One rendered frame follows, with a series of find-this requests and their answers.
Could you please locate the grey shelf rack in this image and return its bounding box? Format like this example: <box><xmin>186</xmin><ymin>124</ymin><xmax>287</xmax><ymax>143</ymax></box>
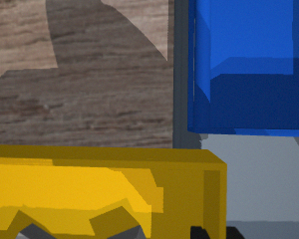
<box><xmin>172</xmin><ymin>0</ymin><xmax>299</xmax><ymax>239</ymax></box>

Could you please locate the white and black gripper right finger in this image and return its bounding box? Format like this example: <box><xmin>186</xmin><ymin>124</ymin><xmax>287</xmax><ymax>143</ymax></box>
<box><xmin>226</xmin><ymin>226</ymin><xmax>245</xmax><ymax>239</ymax></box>

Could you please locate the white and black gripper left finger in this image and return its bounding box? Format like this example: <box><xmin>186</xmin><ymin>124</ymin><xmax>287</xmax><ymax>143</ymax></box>
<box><xmin>190</xmin><ymin>226</ymin><xmax>210</xmax><ymax>239</ymax></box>

